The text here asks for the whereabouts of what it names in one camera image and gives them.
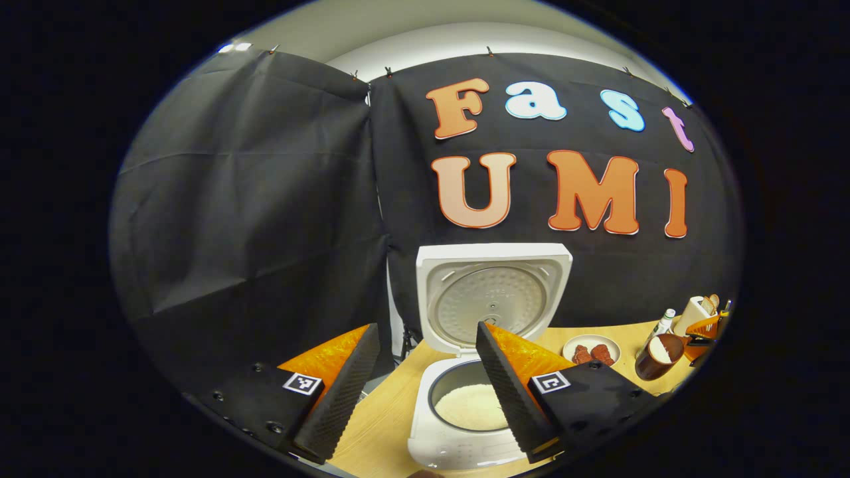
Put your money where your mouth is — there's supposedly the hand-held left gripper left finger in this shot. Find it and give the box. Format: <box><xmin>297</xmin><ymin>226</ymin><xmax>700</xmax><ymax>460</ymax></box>
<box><xmin>186</xmin><ymin>323</ymin><xmax>381</xmax><ymax>465</ymax></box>

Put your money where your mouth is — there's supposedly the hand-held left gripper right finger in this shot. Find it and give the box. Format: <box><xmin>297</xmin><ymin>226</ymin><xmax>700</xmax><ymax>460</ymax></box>
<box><xmin>475</xmin><ymin>321</ymin><xmax>671</xmax><ymax>464</ymax></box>

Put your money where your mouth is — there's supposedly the heap of white rice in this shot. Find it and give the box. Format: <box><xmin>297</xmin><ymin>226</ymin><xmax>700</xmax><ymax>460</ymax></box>
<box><xmin>435</xmin><ymin>383</ymin><xmax>511</xmax><ymax>432</ymax></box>

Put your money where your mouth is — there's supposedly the brown wooden spoon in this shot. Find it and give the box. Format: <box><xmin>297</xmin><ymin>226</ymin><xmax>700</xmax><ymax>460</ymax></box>
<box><xmin>634</xmin><ymin>333</ymin><xmax>686</xmax><ymax>381</ymax></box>

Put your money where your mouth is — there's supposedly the white rice cooker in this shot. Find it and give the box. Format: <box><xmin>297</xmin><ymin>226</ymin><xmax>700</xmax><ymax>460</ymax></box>
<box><xmin>406</xmin><ymin>242</ymin><xmax>573</xmax><ymax>472</ymax></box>

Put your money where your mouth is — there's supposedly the white toaster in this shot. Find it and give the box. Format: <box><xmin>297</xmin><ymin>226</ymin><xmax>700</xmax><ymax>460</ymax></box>
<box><xmin>674</xmin><ymin>295</ymin><xmax>715</xmax><ymax>336</ymax></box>

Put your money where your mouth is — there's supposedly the white bottle with green label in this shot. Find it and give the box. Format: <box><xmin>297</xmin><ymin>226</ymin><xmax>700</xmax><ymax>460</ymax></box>
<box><xmin>643</xmin><ymin>308</ymin><xmax>677</xmax><ymax>349</ymax></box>

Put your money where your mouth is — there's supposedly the white round plate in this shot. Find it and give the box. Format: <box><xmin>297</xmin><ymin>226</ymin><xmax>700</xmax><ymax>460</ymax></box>
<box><xmin>562</xmin><ymin>334</ymin><xmax>622</xmax><ymax>366</ymax></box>

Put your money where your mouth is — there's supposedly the black backdrop cloth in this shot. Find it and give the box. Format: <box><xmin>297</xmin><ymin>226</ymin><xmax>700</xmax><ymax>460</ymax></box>
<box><xmin>110</xmin><ymin>50</ymin><xmax>743</xmax><ymax>399</ymax></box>

